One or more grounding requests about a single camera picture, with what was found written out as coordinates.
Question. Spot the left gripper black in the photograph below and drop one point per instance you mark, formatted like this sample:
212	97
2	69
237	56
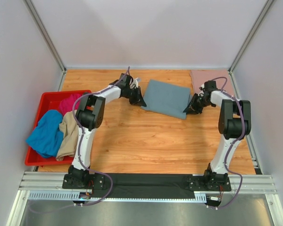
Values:
134	94

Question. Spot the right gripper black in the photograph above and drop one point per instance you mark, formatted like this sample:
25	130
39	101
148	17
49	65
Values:
196	101

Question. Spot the grey blue t shirt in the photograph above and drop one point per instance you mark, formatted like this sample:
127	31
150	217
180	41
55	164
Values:
166	99

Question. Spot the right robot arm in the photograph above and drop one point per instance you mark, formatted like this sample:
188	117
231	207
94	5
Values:
233	125

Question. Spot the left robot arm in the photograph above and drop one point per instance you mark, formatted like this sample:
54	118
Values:
89	116

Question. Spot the folded pink t shirt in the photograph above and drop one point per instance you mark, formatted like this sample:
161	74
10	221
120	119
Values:
198	77

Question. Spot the magenta t shirt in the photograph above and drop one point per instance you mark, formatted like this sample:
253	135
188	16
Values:
66	104

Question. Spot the beige t shirt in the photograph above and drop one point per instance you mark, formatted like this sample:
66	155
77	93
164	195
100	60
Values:
69	128

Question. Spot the red plastic bin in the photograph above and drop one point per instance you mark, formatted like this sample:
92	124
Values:
49	101

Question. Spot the bright blue t shirt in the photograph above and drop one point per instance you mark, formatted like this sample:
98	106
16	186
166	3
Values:
47	138

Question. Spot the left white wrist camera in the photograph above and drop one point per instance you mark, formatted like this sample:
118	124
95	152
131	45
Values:
135	83

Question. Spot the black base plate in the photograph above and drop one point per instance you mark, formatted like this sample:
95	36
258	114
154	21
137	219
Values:
166	185

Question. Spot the right aluminium frame post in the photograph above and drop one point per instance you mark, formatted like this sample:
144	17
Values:
251	34

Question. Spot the aluminium frame post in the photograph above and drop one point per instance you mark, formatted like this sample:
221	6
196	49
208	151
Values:
251	34
37	19

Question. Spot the slotted cable duct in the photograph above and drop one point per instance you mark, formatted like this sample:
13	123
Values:
83	197

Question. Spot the left aluminium frame post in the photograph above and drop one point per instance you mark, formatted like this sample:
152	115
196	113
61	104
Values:
37	19

